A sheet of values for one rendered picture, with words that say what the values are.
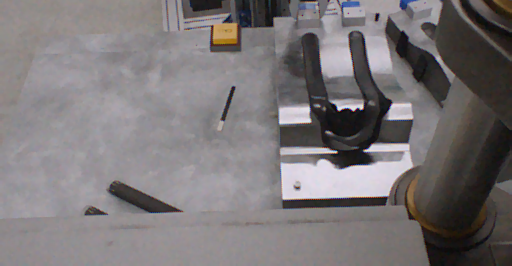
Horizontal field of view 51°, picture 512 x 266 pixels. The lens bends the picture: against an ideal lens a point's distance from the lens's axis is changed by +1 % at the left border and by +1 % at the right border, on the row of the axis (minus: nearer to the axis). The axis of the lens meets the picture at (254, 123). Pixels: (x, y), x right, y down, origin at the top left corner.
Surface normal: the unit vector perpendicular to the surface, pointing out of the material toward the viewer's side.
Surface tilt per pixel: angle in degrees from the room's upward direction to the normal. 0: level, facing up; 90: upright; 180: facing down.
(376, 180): 0
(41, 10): 0
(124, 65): 0
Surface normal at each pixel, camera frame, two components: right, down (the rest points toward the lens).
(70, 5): -0.04, -0.63
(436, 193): -0.75, 0.54
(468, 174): -0.27, 0.75
